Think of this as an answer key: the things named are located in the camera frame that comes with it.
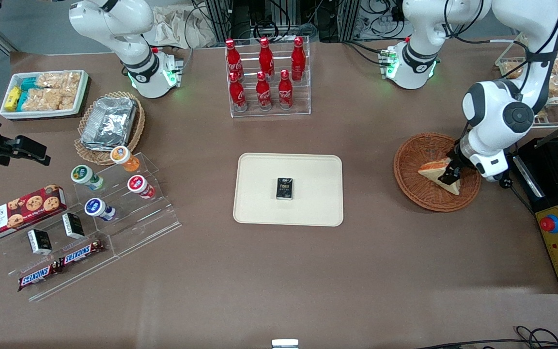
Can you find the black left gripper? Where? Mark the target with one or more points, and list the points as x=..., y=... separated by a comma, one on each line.
x=454, y=162

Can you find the triangular white bread sandwich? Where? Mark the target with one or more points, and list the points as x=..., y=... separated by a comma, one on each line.
x=429, y=172

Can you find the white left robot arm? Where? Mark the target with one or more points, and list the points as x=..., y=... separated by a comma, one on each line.
x=497, y=111

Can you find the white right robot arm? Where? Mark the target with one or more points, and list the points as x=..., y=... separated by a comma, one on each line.
x=133, y=46

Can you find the round brown wicker basket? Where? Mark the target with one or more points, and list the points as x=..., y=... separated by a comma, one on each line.
x=419, y=198

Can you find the silver foil tray stack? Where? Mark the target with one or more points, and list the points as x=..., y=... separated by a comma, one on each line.
x=109, y=121

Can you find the light tan wicker basket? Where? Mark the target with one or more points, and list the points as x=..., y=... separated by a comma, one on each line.
x=136, y=133

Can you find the beige rectangular serving tray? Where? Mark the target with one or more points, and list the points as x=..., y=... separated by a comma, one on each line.
x=259, y=194

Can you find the teal snack packet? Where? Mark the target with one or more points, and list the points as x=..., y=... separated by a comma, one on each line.
x=22, y=102
x=28, y=84

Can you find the yellow snack packet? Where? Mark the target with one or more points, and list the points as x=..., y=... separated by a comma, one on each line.
x=12, y=98

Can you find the red Walkers cookie box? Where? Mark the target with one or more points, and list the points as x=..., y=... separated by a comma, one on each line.
x=17, y=213

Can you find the green gum bottle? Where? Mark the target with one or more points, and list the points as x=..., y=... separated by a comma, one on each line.
x=84, y=175

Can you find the white rectangular snack bin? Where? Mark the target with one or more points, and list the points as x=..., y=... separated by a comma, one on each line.
x=83, y=97

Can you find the small black white-sided box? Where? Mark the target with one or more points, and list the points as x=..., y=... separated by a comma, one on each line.
x=73, y=226
x=40, y=242

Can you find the blue gum bottle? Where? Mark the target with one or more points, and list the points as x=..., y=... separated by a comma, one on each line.
x=96, y=208

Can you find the black machine with yellow panel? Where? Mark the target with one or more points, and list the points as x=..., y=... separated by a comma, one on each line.
x=545, y=203

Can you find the orange gum bottle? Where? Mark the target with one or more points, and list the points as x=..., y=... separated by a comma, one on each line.
x=124, y=157

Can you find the red emergency stop button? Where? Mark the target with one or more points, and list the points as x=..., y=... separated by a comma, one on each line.
x=550, y=224

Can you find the brown Snickers chocolate bar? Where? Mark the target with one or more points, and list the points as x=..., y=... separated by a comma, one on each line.
x=81, y=253
x=37, y=277

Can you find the red gum bottle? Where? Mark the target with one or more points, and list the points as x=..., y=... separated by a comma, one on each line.
x=138, y=185

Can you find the clear acrylic stepped stand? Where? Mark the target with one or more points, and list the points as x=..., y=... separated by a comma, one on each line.
x=148, y=218
x=66, y=278

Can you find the clear acrylic bottle rack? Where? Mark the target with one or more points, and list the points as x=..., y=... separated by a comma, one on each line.
x=303, y=104

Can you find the small black gold-print box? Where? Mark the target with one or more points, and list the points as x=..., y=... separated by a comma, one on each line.
x=285, y=189

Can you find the red Coca-Cola bottle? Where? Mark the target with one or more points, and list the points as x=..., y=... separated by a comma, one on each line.
x=285, y=92
x=266, y=58
x=298, y=60
x=263, y=94
x=233, y=58
x=238, y=94

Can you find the beige cloth bag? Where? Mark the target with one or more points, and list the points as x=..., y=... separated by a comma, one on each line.
x=177, y=29

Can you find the black aluminium frame rack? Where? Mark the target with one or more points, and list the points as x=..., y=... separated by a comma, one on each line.
x=221, y=19

